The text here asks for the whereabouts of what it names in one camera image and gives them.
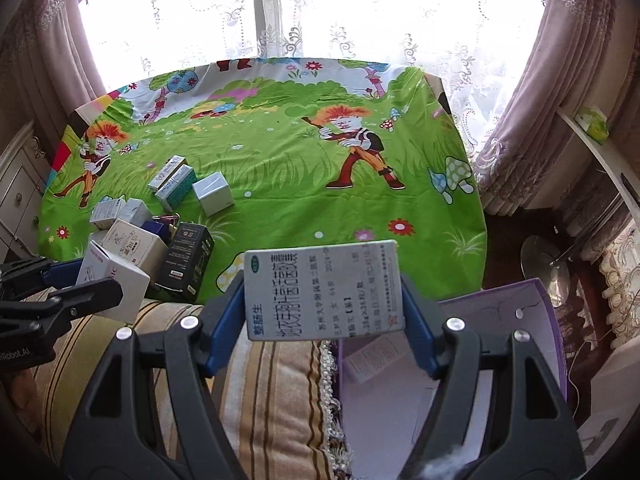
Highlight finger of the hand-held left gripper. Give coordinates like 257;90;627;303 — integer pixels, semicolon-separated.
0;257;83;301
0;278;123;333

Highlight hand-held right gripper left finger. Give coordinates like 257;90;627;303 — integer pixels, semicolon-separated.
62;266;251;480

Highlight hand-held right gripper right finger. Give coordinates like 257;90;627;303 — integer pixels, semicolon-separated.
397;275;588;480

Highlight white open-flap carton box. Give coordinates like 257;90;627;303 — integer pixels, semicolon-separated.
76;240;151;325

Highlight beige illustrated carton box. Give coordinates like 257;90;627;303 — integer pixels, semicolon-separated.
102;218;168;281

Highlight black carton box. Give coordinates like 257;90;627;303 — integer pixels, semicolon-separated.
159;222;216;305

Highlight small white grey box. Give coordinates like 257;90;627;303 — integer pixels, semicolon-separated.
90;199;126;231

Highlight purple storage box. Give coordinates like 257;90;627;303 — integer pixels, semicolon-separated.
330;280;571;480

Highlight dark blue box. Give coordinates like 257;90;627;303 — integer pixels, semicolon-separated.
140;219;176;242

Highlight striped beige cushion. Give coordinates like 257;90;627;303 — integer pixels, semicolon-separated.
22;287;351;480

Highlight cream cabinet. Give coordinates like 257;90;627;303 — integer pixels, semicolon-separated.
0;122;51;263

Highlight silver white cube box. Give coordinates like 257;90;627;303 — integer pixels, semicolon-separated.
192;171;235;217

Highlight white teal medicine box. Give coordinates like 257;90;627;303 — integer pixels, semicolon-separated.
155;164;197;212

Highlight round fan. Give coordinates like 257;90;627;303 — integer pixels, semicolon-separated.
520;235;571;295

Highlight green cartoon printed tablecloth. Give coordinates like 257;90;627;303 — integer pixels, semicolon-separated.
37;57;488;306

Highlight white yellow-edged medicine box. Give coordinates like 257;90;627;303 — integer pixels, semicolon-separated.
147;155;187;192

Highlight cream lace cloth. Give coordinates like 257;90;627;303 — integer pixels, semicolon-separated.
599;237;640;356

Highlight mauve curtain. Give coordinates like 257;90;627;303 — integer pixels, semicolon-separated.
0;0;126;133
472;0;640;211

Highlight white shelf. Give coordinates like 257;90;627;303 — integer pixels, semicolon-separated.
557;107;640;241

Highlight green tissue pack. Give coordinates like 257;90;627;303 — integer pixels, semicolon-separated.
574;106;610;143

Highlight white lace curtain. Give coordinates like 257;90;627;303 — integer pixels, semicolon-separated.
75;0;546;156

